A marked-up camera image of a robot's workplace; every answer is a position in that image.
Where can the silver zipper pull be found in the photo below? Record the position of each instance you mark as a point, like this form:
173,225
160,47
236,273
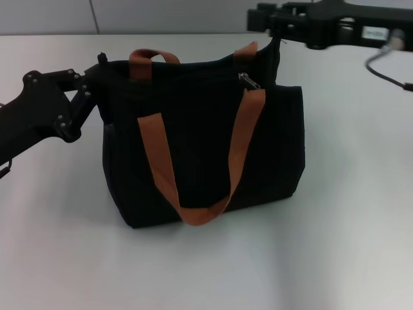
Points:
250,81

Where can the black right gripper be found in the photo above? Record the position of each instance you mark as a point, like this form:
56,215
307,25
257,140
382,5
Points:
361,22

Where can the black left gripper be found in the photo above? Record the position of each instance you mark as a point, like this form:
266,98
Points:
32,113

